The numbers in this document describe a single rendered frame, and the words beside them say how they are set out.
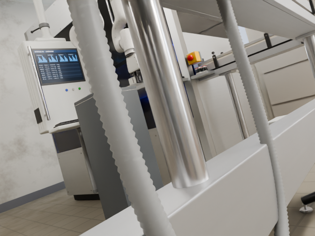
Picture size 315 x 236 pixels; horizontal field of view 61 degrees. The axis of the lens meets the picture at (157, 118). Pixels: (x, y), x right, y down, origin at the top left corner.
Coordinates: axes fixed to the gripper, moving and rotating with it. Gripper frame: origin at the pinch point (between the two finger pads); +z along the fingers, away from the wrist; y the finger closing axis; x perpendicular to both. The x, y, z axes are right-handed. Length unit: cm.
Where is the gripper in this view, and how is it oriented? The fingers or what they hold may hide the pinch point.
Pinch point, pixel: (138, 79)
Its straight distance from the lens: 165.4
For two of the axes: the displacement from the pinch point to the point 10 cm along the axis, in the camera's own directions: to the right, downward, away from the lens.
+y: -7.3, 2.1, 6.5
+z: 2.5, 9.7, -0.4
